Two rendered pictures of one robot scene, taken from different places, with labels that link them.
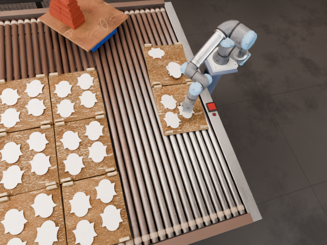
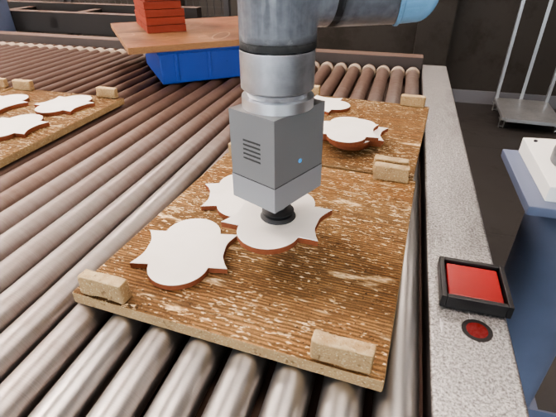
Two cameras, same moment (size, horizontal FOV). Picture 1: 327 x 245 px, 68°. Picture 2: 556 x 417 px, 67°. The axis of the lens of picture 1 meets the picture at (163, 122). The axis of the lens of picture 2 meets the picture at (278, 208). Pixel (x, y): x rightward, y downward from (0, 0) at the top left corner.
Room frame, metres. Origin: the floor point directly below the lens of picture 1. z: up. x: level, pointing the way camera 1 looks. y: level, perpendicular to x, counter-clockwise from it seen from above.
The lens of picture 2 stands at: (0.66, -0.45, 1.27)
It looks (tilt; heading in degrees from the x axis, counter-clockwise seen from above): 32 degrees down; 48
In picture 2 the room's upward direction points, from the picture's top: straight up
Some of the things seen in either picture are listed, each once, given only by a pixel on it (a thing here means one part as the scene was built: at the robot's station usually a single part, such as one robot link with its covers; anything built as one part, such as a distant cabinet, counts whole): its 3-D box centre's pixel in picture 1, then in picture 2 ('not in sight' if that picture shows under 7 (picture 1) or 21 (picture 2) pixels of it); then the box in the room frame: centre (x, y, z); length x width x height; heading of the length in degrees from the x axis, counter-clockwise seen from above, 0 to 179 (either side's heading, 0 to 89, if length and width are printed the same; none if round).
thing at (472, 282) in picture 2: (211, 106); (472, 285); (1.08, -0.32, 0.92); 0.06 x 0.06 x 0.01; 32
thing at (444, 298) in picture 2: (211, 106); (472, 285); (1.08, -0.32, 0.92); 0.08 x 0.08 x 0.02; 32
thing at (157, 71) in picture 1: (167, 64); (340, 128); (1.35, 0.11, 0.93); 0.41 x 0.35 x 0.02; 27
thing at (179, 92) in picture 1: (179, 107); (276, 230); (0.98, -0.09, 0.93); 0.41 x 0.35 x 0.02; 28
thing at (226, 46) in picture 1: (227, 45); not in sight; (1.61, -0.32, 1.07); 0.13 x 0.12 x 0.14; 64
